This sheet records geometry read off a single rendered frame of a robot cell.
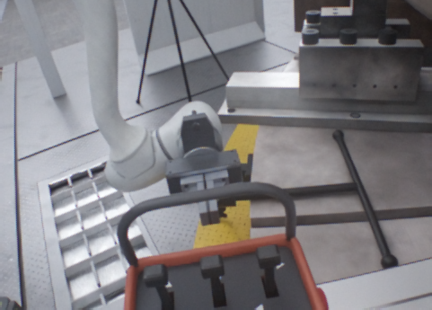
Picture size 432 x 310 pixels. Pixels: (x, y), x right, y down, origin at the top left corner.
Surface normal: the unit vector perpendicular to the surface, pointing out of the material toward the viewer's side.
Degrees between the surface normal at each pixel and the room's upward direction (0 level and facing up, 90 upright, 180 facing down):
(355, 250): 0
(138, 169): 86
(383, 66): 90
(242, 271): 0
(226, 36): 37
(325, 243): 0
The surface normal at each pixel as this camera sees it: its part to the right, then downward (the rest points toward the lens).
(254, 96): -0.30, 0.30
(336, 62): -0.27, 0.58
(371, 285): -0.13, -0.81
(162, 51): 0.18, -0.36
